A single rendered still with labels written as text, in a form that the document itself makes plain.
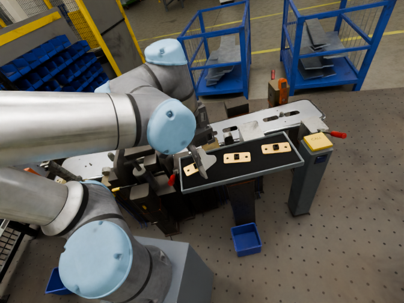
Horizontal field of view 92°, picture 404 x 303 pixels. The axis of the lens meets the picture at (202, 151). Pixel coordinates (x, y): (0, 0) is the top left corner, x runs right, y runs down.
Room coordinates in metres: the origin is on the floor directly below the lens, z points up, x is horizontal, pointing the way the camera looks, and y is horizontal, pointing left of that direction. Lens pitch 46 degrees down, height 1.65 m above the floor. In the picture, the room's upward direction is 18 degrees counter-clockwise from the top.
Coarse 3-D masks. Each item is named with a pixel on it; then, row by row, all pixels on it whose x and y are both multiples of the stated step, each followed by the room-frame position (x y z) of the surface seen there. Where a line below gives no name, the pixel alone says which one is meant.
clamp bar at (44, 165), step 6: (42, 162) 0.63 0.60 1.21; (48, 162) 0.62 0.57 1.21; (54, 162) 0.63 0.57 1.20; (48, 168) 0.61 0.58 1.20; (54, 168) 0.61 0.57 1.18; (60, 168) 0.63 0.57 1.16; (60, 174) 0.62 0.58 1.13; (66, 174) 0.62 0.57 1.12; (72, 174) 0.64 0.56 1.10; (66, 180) 0.63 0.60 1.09
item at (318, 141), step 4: (320, 132) 0.39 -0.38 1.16; (304, 136) 0.40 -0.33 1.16; (308, 136) 0.39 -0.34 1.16; (312, 136) 0.39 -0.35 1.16; (316, 136) 0.38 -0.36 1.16; (320, 136) 0.38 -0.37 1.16; (324, 136) 0.37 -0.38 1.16; (304, 140) 0.39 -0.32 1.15; (308, 140) 0.38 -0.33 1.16; (312, 140) 0.37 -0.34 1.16; (316, 140) 0.37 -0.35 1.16; (320, 140) 0.36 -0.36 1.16; (324, 140) 0.36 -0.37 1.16; (328, 140) 0.35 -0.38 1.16; (308, 144) 0.36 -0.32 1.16; (312, 144) 0.36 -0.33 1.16; (316, 144) 0.35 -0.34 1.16; (320, 144) 0.35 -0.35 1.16; (324, 144) 0.34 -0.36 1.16; (328, 144) 0.34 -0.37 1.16; (312, 148) 0.34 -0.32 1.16; (316, 148) 0.34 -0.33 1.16; (320, 148) 0.34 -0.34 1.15; (324, 148) 0.34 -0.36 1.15
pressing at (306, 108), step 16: (256, 112) 0.78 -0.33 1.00; (272, 112) 0.74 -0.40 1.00; (304, 112) 0.67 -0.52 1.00; (320, 112) 0.64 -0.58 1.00; (224, 128) 0.74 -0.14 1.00; (272, 128) 0.63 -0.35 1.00; (288, 128) 0.60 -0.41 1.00; (64, 160) 0.90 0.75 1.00; (80, 160) 0.85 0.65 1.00; (96, 160) 0.81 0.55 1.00; (96, 176) 0.69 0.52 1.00
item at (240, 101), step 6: (228, 102) 0.90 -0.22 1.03; (234, 102) 0.88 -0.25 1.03; (240, 102) 0.86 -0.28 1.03; (246, 102) 0.85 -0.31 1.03; (228, 108) 0.85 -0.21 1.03; (234, 108) 0.84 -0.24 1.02; (240, 108) 0.84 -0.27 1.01; (246, 108) 0.84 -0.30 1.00; (228, 114) 0.85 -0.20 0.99; (234, 114) 0.84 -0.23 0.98; (240, 114) 0.84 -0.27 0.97
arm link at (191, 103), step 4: (192, 96) 0.39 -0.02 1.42; (188, 100) 0.38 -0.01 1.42; (192, 100) 0.39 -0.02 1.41; (196, 100) 0.40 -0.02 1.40; (184, 104) 0.38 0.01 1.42; (188, 104) 0.38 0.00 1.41; (192, 104) 0.39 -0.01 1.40; (196, 104) 0.40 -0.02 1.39; (188, 108) 0.38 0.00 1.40; (192, 108) 0.39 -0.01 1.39; (196, 108) 0.39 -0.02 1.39; (192, 112) 0.39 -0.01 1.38
